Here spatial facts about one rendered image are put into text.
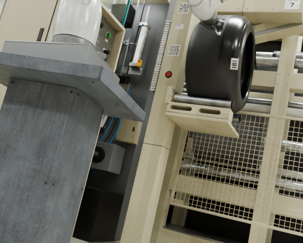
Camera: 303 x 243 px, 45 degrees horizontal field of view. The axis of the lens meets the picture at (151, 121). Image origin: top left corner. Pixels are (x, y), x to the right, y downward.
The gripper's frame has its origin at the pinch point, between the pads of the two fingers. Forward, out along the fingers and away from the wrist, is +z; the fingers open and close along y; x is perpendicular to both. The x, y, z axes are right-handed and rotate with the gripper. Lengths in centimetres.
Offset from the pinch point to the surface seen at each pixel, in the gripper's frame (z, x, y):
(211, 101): 10.9, 36.3, 0.5
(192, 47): 2.6, 9.2, 13.4
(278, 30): 67, -25, -22
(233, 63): 3.8, 16.0, -9.8
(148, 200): 10, 96, 27
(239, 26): 8.3, -5.4, -8.7
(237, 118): 39, 41, -9
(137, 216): 9, 106, 32
